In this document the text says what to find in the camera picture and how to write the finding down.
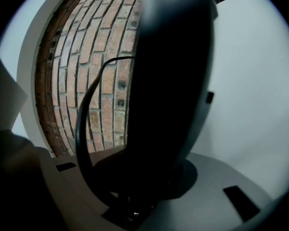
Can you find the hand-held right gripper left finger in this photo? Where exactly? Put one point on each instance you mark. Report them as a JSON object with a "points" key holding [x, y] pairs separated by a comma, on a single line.
{"points": [[62, 189]]}

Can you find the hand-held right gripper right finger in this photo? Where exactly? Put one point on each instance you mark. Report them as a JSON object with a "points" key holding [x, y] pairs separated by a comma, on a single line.
{"points": [[202, 210]]}

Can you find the black keyboard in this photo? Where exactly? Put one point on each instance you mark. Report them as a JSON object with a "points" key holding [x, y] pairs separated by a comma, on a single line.
{"points": [[171, 80]]}

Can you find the white table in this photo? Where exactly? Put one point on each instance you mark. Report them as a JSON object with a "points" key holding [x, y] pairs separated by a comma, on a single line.
{"points": [[250, 80]]}

